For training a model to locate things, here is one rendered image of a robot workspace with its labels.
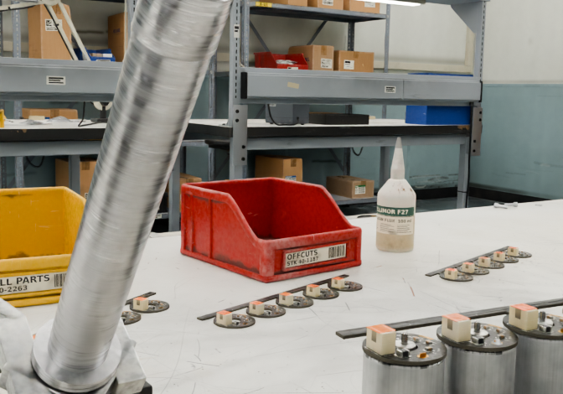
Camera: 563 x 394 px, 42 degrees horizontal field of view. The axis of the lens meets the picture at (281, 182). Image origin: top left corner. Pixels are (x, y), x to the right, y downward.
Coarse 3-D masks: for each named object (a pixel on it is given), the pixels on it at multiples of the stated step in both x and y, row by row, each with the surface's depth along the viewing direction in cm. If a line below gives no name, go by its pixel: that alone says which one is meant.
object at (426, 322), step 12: (552, 300) 27; (468, 312) 25; (480, 312) 25; (492, 312) 25; (504, 312) 25; (396, 324) 24; (408, 324) 24; (420, 324) 24; (432, 324) 24; (348, 336) 23; (360, 336) 23
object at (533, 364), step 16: (528, 336) 23; (528, 352) 23; (544, 352) 23; (560, 352) 23; (528, 368) 23; (544, 368) 23; (560, 368) 23; (528, 384) 23; (544, 384) 23; (560, 384) 23
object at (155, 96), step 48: (144, 48) 9; (144, 96) 10; (192, 96) 10; (144, 144) 10; (96, 192) 11; (144, 192) 11; (96, 240) 11; (144, 240) 12; (96, 288) 12; (48, 336) 13; (96, 336) 12; (48, 384) 13; (96, 384) 13
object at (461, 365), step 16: (448, 352) 22; (464, 352) 22; (480, 352) 22; (496, 352) 22; (512, 352) 22; (448, 368) 22; (464, 368) 22; (480, 368) 22; (496, 368) 22; (512, 368) 22; (448, 384) 22; (464, 384) 22; (480, 384) 22; (496, 384) 22; (512, 384) 22
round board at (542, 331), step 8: (504, 320) 24; (552, 320) 24; (560, 320) 24; (512, 328) 24; (544, 328) 23; (552, 328) 24; (560, 328) 24; (536, 336) 23; (544, 336) 23; (552, 336) 23; (560, 336) 23
